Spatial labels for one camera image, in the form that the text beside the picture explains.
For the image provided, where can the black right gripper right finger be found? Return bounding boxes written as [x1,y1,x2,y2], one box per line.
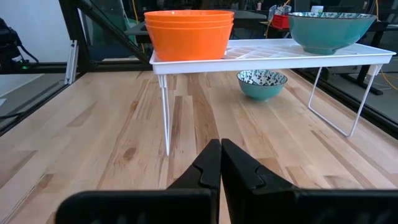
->
[221,139,398,224]

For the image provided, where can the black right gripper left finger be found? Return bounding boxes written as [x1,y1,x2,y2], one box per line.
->
[55,139,222,224]

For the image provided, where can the teal patterned ceramic mini bowl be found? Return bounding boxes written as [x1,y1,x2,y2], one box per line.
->
[287,11,377,56]
[236,69,289,102]

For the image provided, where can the orange plastic mini bowl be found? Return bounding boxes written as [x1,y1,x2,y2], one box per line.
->
[145,18,234,29]
[144,10,235,23]
[146,24,234,62]

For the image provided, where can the black background desk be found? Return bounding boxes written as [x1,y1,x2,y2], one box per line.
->
[338,18,398,96]

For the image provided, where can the red box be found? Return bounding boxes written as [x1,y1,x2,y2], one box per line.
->
[272,14,290,30]

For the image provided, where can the white wire shelf rack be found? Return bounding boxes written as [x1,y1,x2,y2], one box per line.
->
[149,37,397,156]

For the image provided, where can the yellow cable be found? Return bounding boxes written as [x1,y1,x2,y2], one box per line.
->
[374,0,398,91]
[131,0,147,54]

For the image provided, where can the white metal bracket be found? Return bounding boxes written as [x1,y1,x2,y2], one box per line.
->
[64,39,78,85]

